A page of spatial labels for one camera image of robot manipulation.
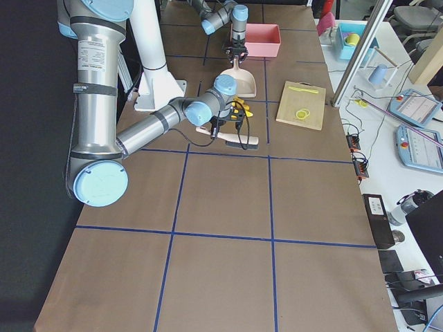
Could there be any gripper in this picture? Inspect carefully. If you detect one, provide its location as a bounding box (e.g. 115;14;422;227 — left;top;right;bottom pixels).
210;104;252;136
222;40;248;64

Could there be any yellow toy corn cob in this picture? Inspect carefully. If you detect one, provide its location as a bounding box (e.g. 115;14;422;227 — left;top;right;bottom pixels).
233;97;248;108

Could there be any beige hand brush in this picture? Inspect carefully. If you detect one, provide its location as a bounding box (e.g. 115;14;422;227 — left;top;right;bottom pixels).
195;127;259;150

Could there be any beige plastic dustpan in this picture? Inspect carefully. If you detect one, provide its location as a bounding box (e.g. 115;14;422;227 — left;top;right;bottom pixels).
221;55;257;98

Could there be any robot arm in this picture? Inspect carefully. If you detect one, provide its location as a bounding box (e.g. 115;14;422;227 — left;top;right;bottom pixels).
57;1;249;207
187;1;248;64

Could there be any red plastic bin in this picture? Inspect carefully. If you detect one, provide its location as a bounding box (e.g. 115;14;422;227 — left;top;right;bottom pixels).
245;24;281;57

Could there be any wooden cutting board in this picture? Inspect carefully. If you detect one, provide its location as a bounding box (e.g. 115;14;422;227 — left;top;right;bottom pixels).
276;81;326;131

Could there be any yellow plastic knife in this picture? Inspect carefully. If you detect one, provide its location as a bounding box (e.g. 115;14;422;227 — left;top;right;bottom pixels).
288;86;319;94

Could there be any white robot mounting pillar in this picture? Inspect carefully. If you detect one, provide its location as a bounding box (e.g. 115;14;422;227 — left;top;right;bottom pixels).
130;0;186;112

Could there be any pink cloth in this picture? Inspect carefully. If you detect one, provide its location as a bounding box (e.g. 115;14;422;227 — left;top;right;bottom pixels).
316;12;335;36

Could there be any teal tray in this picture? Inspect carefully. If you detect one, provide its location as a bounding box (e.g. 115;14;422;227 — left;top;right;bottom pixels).
334;23;365;60

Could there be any yellow-green cup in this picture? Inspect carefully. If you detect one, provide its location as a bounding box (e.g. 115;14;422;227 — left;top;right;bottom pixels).
345;33;360;47

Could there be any reacher grabber tool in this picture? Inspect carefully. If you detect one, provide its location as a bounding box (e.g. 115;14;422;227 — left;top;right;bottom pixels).
357;97;443;148

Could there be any blue paper cup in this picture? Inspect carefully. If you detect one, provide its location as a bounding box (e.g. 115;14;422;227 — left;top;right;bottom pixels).
368;64;388;85

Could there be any wooden rack stand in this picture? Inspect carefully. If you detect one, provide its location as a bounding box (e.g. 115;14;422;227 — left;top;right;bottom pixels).
361;47;410;91

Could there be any teach pendant far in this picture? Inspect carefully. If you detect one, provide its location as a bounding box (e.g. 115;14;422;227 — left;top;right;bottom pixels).
389;89;442;128

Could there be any teach pendant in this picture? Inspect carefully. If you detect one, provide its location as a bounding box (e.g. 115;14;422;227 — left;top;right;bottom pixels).
389;89;442;128
396;125;442;174

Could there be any teach pendant near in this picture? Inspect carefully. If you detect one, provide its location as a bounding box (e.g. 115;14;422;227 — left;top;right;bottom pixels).
396;125;442;174

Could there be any black box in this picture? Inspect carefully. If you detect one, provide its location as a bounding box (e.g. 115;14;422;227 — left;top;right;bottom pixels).
362;194;395;250

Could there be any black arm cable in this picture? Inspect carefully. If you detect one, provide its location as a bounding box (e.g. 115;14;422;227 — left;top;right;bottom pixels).
169;103;251;151

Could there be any aluminium frame post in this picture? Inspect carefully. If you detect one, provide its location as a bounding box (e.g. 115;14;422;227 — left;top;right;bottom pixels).
332;0;392;107

